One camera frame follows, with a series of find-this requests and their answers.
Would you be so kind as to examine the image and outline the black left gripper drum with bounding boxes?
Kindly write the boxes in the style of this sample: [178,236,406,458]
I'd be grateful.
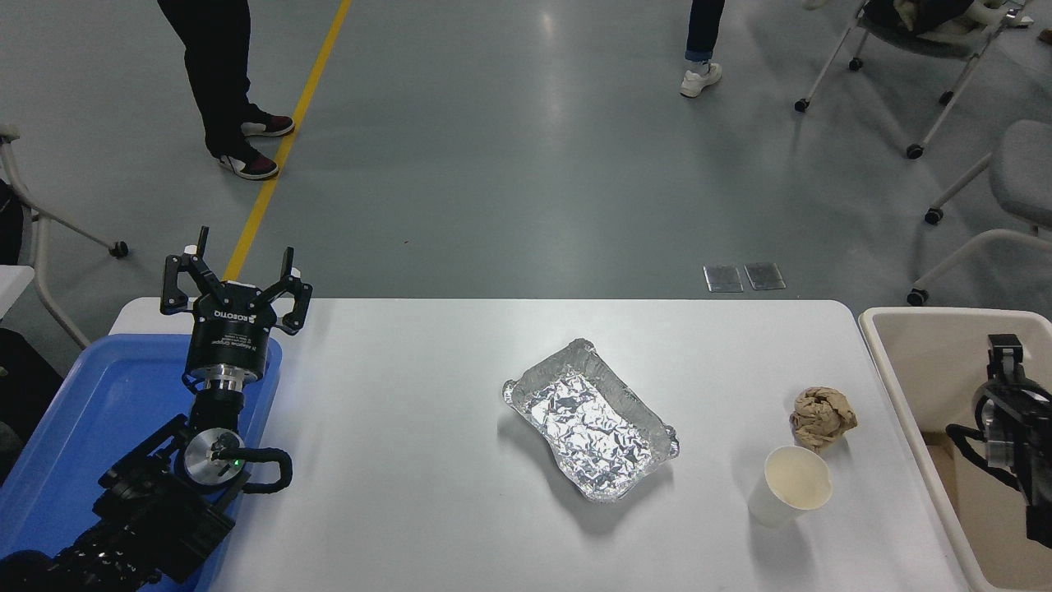
[182,282,273,382]

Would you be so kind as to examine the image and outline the white paper cup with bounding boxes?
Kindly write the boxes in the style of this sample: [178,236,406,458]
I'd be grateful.
[746,445,834,530]

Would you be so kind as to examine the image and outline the blue plastic tray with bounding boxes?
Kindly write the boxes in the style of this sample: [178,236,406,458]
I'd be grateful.
[0,333,284,592]

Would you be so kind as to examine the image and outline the white side table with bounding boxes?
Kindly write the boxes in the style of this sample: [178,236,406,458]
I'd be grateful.
[0,264,36,320]

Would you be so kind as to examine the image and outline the seated person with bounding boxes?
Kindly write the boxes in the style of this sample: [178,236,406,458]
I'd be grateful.
[0,177,73,488]

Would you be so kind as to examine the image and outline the standing person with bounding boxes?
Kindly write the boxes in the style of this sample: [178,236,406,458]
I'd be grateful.
[155,0,296,182]

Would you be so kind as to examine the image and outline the crumpled foil tray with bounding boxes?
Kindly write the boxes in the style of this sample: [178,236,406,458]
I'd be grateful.
[502,337,681,504]

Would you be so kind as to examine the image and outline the walking person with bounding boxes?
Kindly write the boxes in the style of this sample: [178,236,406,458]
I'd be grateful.
[679,0,727,99]

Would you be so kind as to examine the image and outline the crumpled tan paper ball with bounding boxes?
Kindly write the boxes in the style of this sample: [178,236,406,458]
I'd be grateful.
[789,386,860,455]

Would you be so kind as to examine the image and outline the large pale bin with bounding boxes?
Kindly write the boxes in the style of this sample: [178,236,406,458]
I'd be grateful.
[857,306,1052,592]

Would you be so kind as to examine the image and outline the white-framed wheeled chair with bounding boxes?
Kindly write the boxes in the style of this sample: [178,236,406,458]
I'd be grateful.
[793,0,1038,160]

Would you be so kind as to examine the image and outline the grey-seated wheeled chair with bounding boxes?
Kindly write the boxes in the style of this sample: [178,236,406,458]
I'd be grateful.
[906,119,1052,308]

